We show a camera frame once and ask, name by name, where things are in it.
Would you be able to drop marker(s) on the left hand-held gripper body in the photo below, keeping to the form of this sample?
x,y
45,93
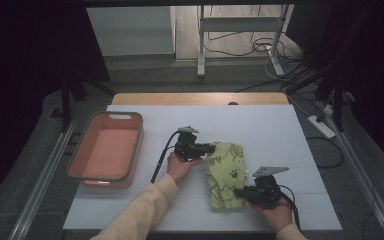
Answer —
x,y
188,148

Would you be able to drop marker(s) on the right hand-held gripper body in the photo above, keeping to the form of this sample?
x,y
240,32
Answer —
x,y
265,193

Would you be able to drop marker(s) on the green printed baby romper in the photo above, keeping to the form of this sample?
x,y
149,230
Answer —
x,y
226,173

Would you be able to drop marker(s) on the pink plastic basket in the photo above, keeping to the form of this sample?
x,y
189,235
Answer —
x,y
103,150

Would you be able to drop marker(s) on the person's left hand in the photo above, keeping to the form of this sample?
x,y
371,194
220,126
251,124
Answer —
x,y
180,168

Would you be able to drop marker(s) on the person's right hand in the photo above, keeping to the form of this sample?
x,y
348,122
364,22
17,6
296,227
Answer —
x,y
275,216

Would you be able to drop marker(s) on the white power strip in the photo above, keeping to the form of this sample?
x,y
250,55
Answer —
x,y
321,127

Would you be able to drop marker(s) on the black tripod stand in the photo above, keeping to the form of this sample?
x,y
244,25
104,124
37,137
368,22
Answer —
x,y
338,100
66,100

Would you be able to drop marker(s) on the white cabinet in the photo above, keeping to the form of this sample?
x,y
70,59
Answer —
x,y
130,30

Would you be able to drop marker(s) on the black curtain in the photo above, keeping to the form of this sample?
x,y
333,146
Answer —
x,y
23,66
373,50

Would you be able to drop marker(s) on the aluminium floor rail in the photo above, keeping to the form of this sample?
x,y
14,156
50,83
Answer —
x,y
46,173
363,176

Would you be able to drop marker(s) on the white metal desk frame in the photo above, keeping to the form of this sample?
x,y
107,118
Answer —
x,y
236,24

